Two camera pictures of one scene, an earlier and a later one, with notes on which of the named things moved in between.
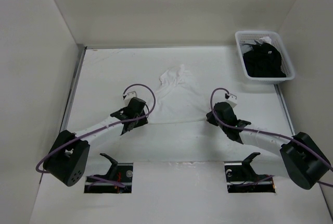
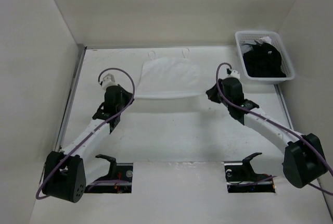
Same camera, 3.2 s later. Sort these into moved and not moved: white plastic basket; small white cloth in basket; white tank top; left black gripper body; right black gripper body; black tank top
Moved: right black gripper body; white tank top; left black gripper body
Not moved: white plastic basket; small white cloth in basket; black tank top
